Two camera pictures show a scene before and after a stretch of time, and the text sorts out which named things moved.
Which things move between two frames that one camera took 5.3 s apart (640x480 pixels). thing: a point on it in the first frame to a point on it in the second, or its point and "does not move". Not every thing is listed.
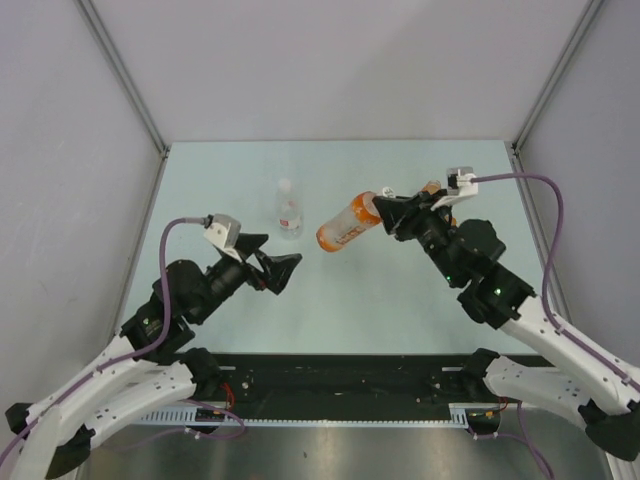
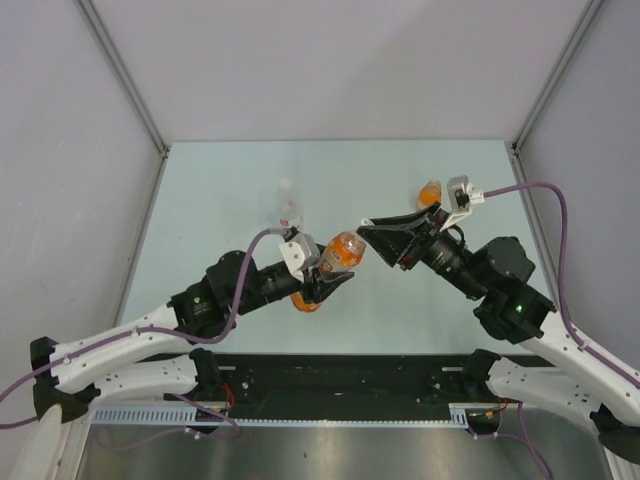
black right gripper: x=410 y=212 to x=397 y=237
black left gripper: x=277 y=269 to x=324 y=284
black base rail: x=337 y=381 does not move
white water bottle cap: x=285 y=184 does not move
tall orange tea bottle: x=360 y=216 to x=344 y=255
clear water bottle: x=289 y=212 does not move
